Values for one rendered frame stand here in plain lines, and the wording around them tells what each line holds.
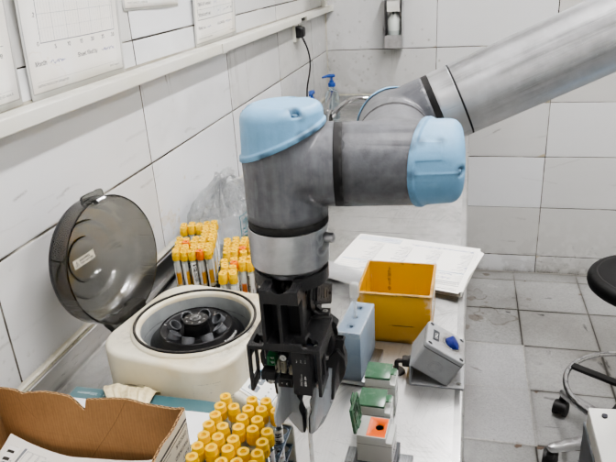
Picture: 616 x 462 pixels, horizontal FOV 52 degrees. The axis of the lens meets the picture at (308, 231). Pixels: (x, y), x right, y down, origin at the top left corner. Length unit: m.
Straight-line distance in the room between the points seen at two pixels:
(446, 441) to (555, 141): 2.38
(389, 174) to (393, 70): 2.60
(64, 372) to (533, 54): 0.90
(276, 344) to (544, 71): 0.36
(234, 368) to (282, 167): 0.48
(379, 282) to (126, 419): 0.60
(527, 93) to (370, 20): 2.47
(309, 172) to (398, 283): 0.75
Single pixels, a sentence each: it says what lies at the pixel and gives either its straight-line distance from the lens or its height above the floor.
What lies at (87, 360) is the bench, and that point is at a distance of 1.23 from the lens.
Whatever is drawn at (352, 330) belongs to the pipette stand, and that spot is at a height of 0.97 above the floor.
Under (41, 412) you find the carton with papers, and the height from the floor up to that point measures 0.99.
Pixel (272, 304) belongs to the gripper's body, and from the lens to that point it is 0.59.
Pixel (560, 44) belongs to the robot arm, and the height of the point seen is 1.43.
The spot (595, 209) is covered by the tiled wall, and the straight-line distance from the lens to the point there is 3.33.
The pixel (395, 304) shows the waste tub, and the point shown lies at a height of 0.95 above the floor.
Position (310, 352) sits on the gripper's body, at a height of 1.19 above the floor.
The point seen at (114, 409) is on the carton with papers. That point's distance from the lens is 0.86.
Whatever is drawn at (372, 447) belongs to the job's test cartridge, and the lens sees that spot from 0.86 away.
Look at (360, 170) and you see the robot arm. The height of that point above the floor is 1.35.
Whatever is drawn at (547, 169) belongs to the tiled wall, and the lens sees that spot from 3.23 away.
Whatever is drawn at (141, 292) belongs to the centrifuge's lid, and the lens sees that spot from 1.16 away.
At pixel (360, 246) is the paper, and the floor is 0.89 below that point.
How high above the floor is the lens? 1.51
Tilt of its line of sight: 23 degrees down
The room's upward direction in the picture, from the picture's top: 4 degrees counter-clockwise
